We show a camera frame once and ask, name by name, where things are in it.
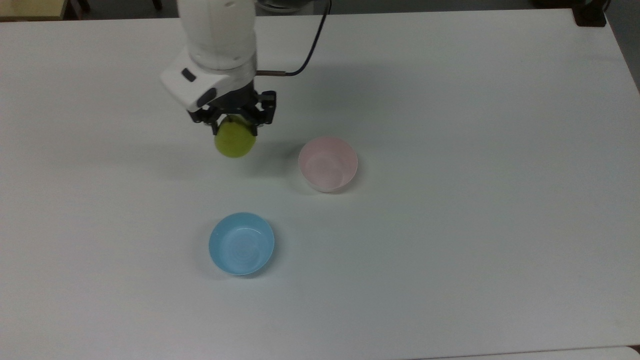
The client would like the blue plastic bowl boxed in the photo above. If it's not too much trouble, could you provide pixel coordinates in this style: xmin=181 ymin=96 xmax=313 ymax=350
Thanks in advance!
xmin=208 ymin=212 xmax=276 ymax=277

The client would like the pink plastic bowl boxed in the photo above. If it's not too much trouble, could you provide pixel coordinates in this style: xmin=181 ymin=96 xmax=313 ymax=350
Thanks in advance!
xmin=298 ymin=137 xmax=359 ymax=193

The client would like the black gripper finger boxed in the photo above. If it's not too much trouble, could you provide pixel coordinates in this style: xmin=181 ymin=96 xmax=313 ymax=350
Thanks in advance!
xmin=189 ymin=107 xmax=223 ymax=135
xmin=245 ymin=91 xmax=277 ymax=137

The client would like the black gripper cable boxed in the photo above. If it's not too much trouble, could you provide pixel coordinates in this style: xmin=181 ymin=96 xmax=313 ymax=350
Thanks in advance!
xmin=256 ymin=0 xmax=333 ymax=77

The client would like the green pear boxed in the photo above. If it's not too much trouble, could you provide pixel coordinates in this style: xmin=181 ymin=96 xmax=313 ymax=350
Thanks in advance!
xmin=214 ymin=115 xmax=257 ymax=159

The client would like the light wooden board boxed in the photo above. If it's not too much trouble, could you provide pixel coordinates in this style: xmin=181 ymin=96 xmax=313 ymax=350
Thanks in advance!
xmin=0 ymin=0 xmax=68 ymax=22

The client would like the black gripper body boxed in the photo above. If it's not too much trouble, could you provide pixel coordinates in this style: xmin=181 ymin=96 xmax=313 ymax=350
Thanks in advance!
xmin=199 ymin=84 xmax=259 ymax=120

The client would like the black corner mount clamp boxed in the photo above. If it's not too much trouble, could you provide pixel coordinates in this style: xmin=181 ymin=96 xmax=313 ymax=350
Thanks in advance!
xmin=574 ymin=0 xmax=608 ymax=28

